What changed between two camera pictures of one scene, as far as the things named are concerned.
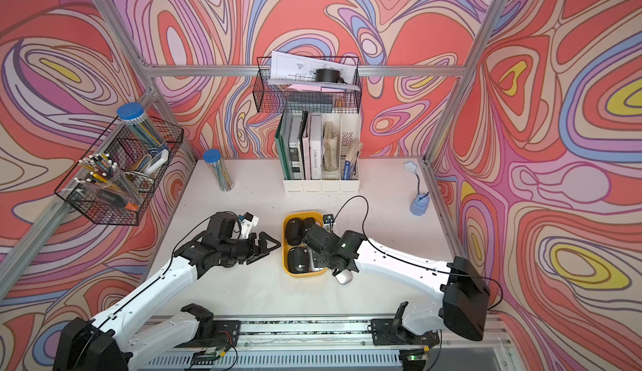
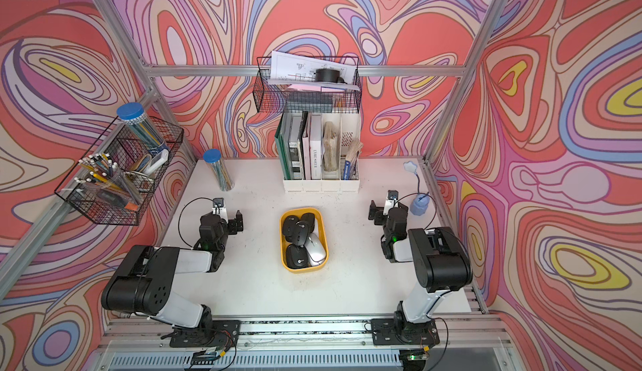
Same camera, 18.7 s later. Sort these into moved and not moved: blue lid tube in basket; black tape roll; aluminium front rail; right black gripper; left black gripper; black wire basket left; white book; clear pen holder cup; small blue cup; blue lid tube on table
Moved: right black gripper; left black gripper
Not moved: white book; blue lid tube on table; black wire basket left; blue lid tube in basket; aluminium front rail; clear pen holder cup; small blue cup; black tape roll
